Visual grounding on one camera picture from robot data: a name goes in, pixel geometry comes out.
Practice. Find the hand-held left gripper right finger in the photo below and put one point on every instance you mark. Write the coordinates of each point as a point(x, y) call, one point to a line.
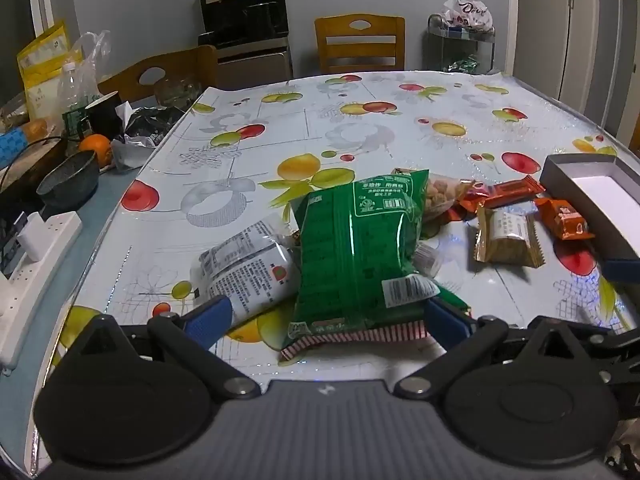
point(447, 322)

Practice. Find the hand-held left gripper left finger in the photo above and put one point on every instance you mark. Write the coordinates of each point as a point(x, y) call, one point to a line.
point(210, 322)

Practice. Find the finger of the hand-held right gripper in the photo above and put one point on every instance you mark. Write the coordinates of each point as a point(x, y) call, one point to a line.
point(622, 360)

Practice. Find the clear white-label snack packet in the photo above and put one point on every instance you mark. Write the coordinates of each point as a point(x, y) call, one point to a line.
point(245, 265)

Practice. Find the green snack bag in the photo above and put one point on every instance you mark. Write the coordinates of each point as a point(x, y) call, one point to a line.
point(360, 250)

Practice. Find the grey box white inside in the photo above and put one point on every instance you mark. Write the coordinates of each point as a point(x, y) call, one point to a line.
point(610, 195)

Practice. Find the gold-brown snack packet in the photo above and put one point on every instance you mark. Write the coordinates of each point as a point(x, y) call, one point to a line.
point(507, 237)

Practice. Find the orange snack bar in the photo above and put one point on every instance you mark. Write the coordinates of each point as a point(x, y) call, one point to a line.
point(515, 192)
point(567, 220)
point(467, 205)

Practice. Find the clear nut snack packet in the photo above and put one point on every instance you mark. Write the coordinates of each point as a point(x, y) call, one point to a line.
point(440, 197)

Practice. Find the white power strip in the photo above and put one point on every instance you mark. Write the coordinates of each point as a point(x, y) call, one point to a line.
point(35, 280)

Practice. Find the white charger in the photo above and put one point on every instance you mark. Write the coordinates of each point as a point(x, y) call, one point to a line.
point(32, 237)

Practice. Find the grey bowl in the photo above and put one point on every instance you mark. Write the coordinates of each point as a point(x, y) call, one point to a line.
point(67, 180)

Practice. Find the orange fruit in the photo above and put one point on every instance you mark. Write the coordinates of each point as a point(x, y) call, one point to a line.
point(97, 150)
point(36, 131)

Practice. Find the black foil bag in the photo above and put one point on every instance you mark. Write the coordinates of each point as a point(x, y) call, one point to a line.
point(150, 125)

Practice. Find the white tissue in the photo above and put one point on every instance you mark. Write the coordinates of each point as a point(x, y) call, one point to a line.
point(123, 115)

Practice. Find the black mug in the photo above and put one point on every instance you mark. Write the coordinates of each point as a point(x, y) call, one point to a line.
point(105, 115)

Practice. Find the glass jar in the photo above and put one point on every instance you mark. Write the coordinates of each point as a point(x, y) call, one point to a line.
point(175, 92)

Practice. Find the small green box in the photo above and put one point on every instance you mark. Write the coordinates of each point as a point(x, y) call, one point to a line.
point(74, 122)

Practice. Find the wooden chair round cutout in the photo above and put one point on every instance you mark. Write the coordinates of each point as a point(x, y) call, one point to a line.
point(190, 67)

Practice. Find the green foil packets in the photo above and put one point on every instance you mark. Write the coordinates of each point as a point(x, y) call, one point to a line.
point(462, 65)

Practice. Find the blue textured roll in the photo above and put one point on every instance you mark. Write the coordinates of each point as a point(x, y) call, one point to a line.
point(12, 147)

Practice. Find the clear plastic bottle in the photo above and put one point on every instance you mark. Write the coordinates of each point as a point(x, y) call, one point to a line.
point(75, 85)

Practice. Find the wooden chair oval cutout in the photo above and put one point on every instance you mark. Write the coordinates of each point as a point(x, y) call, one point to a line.
point(360, 47)

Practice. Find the clear plastic bag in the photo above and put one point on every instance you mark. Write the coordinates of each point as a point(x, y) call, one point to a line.
point(95, 55)

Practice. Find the yellow paper bag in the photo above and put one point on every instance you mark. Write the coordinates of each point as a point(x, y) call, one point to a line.
point(42, 65)

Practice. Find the white plastic bag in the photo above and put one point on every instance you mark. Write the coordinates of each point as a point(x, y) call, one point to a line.
point(467, 10)

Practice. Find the black water dispenser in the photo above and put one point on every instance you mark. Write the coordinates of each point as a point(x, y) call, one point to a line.
point(245, 10)

